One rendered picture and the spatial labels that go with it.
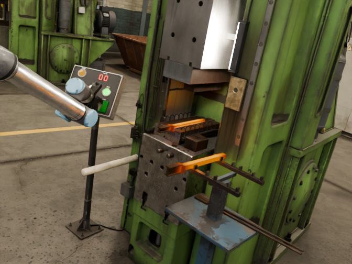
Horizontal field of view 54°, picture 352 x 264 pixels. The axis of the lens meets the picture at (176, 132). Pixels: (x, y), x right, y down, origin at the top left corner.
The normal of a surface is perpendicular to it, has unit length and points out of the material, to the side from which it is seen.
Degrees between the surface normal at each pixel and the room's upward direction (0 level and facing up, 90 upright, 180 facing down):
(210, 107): 90
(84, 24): 79
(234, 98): 90
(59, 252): 0
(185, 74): 90
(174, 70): 90
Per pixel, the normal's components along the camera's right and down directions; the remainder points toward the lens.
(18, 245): 0.17, -0.93
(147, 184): -0.64, 0.14
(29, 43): 0.54, 0.36
